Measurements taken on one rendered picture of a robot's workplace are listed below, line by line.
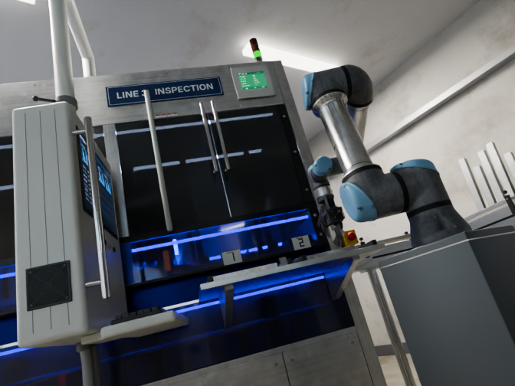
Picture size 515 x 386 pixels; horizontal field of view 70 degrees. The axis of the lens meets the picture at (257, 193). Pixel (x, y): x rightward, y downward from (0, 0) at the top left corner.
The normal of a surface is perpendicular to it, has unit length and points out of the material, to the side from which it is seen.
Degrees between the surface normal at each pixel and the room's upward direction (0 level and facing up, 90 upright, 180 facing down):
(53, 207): 90
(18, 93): 90
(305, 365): 90
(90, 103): 90
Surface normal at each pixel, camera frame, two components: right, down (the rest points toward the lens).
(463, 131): -0.82, 0.01
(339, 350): 0.16, -0.37
